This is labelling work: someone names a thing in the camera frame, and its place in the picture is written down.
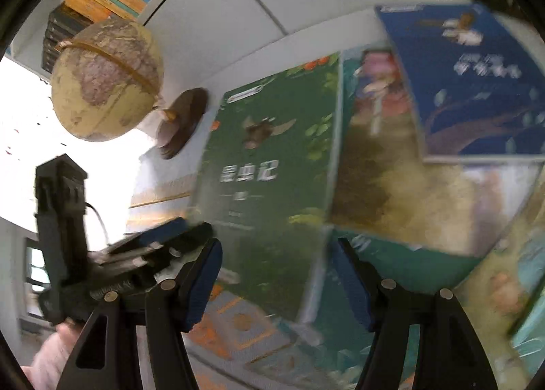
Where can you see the dark books stack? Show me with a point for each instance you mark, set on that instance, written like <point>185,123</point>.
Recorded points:
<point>63,24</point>

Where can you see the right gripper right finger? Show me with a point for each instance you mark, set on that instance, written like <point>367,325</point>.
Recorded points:
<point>450,355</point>

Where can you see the left hand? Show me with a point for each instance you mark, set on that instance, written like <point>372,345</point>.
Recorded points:
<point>48,364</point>

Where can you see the white yellow rabbit book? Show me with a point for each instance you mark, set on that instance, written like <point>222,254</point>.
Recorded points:
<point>504,297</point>

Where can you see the yellow globe on stand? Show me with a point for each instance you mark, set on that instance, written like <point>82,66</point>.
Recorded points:
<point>108,78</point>

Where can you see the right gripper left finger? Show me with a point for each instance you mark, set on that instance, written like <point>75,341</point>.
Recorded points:
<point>106,354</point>

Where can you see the dark blue eagle book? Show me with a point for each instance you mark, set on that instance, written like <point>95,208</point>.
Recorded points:
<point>477,94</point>

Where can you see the teal girl cover book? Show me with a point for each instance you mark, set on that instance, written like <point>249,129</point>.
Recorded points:
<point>425,225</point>

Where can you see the green insect book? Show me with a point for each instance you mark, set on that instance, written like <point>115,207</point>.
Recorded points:
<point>265,181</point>

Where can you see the patterned blue orange mat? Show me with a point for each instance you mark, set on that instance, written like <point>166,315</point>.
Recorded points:
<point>237,344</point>

